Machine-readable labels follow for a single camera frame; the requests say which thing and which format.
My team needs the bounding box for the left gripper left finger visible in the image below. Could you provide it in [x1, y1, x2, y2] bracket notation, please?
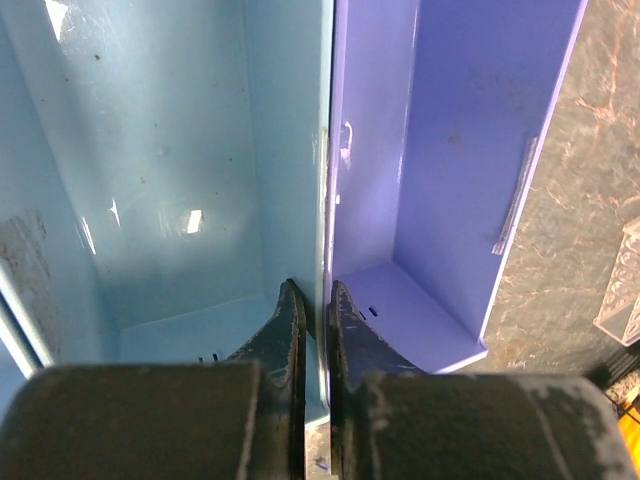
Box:
[229, 279, 307, 479]

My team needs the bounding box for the yellow bowl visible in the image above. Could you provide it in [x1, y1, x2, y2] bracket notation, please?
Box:
[618, 408, 640, 476]

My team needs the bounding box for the clear test tube rack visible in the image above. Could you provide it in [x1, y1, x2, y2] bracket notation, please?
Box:
[593, 218, 639, 347]

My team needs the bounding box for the blue compartment organizer box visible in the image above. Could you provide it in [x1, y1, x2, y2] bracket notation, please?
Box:
[1, 1, 586, 425]

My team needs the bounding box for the black wire dish basket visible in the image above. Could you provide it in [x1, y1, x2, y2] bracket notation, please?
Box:
[586, 346, 639, 417]

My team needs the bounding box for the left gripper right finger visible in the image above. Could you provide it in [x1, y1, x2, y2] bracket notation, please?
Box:
[327, 281, 424, 479]

